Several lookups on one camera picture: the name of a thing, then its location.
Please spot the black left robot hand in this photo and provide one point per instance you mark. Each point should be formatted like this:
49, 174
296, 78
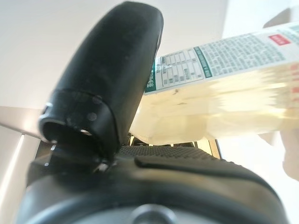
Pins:
105, 81

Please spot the yellow tea bottle green label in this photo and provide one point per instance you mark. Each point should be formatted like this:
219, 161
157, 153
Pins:
210, 105

